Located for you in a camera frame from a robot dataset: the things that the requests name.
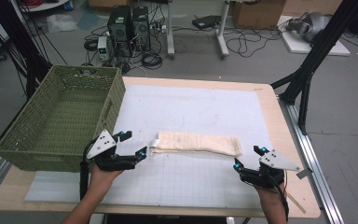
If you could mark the green wicker basket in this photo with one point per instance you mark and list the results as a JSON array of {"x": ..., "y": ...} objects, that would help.
[{"x": 59, "y": 115}]

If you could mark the grey headset device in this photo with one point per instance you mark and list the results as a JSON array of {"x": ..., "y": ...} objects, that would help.
[{"x": 309, "y": 25}]

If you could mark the white power supply box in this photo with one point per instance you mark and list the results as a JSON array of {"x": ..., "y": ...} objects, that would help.
[{"x": 103, "y": 48}]

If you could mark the small grey tag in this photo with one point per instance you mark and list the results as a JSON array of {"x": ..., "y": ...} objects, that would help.
[{"x": 304, "y": 173}]

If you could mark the white floor board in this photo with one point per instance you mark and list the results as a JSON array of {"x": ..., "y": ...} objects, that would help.
[{"x": 317, "y": 45}]

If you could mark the thin wooden stick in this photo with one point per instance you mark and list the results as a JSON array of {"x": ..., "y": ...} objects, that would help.
[{"x": 296, "y": 202}]

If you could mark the person's right hand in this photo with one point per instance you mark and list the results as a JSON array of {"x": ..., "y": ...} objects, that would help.
[{"x": 270, "y": 194}]

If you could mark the black metal stand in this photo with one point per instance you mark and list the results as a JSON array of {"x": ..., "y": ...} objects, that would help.
[
  {"x": 320, "y": 53},
  {"x": 21, "y": 46}
]

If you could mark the clear plastic bag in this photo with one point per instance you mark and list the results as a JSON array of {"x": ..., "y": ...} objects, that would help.
[{"x": 61, "y": 22}]

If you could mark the cardboard box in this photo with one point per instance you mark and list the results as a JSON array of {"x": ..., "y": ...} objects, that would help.
[{"x": 258, "y": 12}]

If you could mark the black computer tower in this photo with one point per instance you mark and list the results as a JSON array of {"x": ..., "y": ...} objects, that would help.
[
  {"x": 119, "y": 29},
  {"x": 141, "y": 26}
]

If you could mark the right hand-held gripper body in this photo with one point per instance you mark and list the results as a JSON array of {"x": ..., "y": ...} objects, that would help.
[{"x": 276, "y": 161}]

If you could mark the cream folded towel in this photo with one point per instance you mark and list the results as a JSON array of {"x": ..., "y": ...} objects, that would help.
[{"x": 195, "y": 143}]

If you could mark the person's left hand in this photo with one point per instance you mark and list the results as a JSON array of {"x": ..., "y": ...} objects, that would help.
[{"x": 101, "y": 180}]

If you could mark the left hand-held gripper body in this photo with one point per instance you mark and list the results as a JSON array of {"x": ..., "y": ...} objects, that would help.
[{"x": 102, "y": 143}]

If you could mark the white grid mat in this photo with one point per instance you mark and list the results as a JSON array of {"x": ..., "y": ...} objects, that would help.
[{"x": 183, "y": 109}]

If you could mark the white desk leg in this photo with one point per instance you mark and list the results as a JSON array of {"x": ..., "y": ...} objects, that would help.
[
  {"x": 222, "y": 31},
  {"x": 170, "y": 31}
]

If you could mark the black flat device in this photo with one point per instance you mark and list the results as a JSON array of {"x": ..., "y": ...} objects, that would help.
[{"x": 206, "y": 21}]

